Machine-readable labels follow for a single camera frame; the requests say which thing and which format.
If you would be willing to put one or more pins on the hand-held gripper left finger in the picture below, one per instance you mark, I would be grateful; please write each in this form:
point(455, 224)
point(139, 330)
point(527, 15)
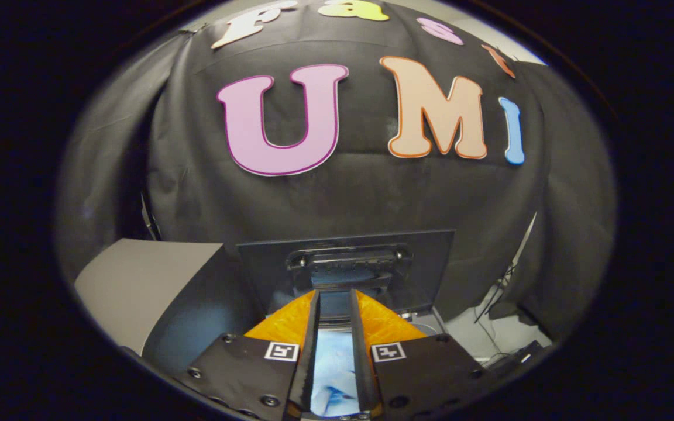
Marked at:
point(255, 374)

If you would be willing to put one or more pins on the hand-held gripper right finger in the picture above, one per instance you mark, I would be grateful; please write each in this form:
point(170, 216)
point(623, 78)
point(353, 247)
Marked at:
point(425, 374)

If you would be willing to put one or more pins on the blue garment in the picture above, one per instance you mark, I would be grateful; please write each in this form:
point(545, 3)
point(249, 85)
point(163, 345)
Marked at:
point(334, 368)

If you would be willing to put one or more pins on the black box on floor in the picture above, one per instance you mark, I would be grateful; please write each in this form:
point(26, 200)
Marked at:
point(518, 356)

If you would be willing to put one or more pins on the beige and black cabinet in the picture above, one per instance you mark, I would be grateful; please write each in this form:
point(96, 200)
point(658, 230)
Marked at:
point(150, 280)

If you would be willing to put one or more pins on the black backdrop cloth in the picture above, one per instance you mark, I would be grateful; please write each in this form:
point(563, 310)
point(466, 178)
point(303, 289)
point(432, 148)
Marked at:
point(372, 193)

